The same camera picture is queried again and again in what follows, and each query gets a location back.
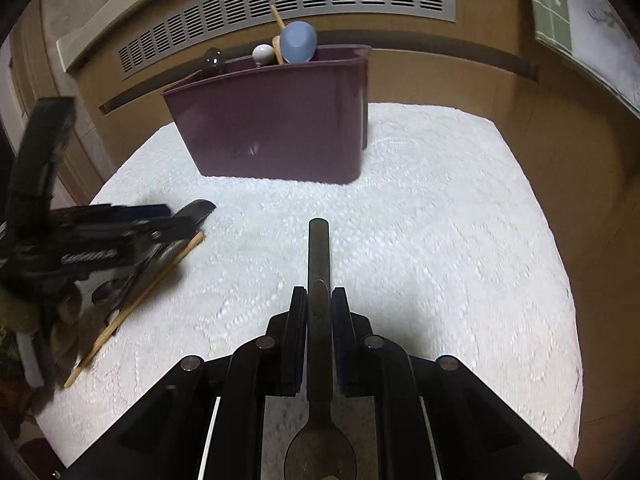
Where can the dark metal spoon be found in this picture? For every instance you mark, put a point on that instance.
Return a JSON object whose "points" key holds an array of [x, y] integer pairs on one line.
{"points": [[320, 450]]}

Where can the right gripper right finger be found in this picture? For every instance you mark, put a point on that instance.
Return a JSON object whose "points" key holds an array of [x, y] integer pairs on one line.
{"points": [[345, 343]]}

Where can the grey ventilation grille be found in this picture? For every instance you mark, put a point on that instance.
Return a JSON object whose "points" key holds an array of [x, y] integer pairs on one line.
{"points": [[201, 20]]}

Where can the black ladle spoon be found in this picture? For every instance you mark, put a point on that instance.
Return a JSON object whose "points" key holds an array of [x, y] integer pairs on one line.
{"points": [[213, 62]]}

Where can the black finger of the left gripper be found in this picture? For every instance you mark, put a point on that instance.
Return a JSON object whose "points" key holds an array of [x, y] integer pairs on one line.
{"points": [[150, 217]]}

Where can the white paper towel mat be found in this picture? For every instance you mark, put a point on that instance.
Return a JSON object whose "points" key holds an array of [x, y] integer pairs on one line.
{"points": [[440, 242]]}

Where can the wooden spoon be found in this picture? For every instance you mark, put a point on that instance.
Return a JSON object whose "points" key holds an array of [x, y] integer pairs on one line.
{"points": [[276, 39]]}

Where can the black handled metal utensil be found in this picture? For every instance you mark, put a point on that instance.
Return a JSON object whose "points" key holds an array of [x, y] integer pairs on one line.
{"points": [[114, 293]]}

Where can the blue spoon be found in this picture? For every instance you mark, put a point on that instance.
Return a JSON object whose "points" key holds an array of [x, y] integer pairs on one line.
{"points": [[298, 42]]}

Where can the green white dish towel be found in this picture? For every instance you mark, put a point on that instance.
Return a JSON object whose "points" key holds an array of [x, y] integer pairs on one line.
{"points": [[591, 34]]}

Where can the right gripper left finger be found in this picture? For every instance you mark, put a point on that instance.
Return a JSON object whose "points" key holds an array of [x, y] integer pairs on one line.
{"points": [[293, 342]]}

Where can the wooden chopstick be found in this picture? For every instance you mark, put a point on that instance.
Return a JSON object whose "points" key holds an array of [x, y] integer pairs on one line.
{"points": [[131, 304]]}

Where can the white plastic spoon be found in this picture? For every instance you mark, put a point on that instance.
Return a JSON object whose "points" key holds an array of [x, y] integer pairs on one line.
{"points": [[263, 55]]}

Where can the purple plastic utensil bin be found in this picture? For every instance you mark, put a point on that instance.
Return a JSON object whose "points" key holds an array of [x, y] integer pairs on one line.
{"points": [[302, 122]]}

